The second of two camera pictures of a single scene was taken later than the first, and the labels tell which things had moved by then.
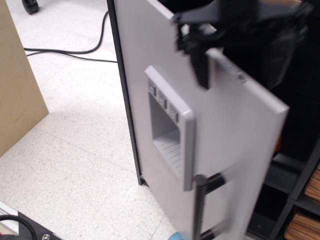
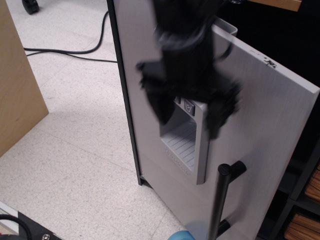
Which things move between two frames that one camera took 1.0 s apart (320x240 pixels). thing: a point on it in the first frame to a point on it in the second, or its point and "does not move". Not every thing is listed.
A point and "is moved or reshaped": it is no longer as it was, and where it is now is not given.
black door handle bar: x=203 y=185 to x=226 y=173
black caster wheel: x=31 y=6 does not move
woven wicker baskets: x=301 y=227 does not move
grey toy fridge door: x=234 y=127 is moved or reshaped
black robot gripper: x=240 y=23 to x=188 y=66
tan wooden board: x=22 y=108 does not move
